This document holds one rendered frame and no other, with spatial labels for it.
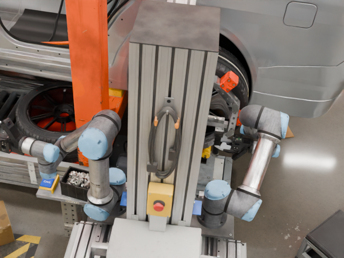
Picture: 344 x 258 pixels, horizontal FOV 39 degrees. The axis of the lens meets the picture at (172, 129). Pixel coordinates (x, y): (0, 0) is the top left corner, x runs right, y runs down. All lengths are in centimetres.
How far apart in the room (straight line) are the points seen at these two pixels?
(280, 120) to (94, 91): 99
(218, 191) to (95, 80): 87
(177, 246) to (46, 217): 178
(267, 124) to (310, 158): 184
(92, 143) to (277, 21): 140
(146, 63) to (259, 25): 154
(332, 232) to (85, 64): 181
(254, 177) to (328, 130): 222
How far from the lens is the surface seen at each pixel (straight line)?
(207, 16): 149
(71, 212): 312
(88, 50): 246
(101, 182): 207
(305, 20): 283
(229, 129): 297
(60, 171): 328
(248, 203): 225
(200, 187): 345
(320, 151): 419
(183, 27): 142
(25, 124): 339
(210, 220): 237
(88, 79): 257
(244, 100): 293
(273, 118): 229
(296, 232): 356
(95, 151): 190
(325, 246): 312
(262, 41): 289
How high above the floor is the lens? 275
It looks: 43 degrees down
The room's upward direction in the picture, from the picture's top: 6 degrees clockwise
